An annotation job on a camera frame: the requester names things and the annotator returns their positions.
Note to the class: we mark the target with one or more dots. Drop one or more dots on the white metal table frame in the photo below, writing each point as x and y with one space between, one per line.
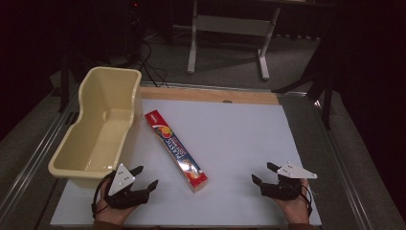
233 32

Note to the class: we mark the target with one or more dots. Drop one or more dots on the red and blue long box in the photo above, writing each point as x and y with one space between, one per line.
175 150

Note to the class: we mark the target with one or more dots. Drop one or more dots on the cream plastic tub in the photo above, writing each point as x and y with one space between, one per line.
99 127

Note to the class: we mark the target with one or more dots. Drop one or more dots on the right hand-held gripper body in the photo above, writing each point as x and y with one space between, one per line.
287 183

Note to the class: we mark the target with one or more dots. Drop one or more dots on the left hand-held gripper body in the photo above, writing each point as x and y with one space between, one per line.
123 188

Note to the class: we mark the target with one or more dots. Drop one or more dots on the person's left hand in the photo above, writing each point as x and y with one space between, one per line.
112 211

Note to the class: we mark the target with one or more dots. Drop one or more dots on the person's right hand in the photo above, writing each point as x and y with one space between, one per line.
293 207

